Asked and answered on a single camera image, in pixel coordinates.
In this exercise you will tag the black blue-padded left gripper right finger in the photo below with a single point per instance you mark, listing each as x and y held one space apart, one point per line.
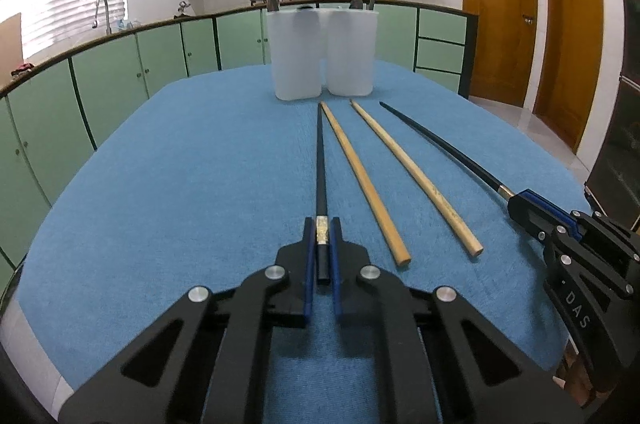
439 359

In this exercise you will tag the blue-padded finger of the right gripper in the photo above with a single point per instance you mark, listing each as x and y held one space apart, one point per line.
539 217

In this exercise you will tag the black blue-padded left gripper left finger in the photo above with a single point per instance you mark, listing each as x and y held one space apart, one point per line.
205 359

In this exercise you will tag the light wooden chopstick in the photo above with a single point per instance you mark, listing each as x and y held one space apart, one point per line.
390 233
454 220

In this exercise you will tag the black chopstick with silver band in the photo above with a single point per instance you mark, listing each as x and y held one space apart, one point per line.
459 156

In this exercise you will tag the black chopstick with gold band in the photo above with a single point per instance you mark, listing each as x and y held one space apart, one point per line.
323 271

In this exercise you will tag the small steel spoon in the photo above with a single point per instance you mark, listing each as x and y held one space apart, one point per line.
356 5

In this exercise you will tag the green lower kitchen cabinets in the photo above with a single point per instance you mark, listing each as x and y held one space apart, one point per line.
57 115

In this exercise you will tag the dark glass cabinet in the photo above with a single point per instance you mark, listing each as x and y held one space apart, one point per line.
614 179

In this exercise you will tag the blue table mat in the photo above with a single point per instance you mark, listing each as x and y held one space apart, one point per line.
209 178

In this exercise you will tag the brown wooden door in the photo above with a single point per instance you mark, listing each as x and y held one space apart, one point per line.
571 67
506 34

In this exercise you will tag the white double utensil holder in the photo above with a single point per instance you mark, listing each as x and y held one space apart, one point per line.
312 50

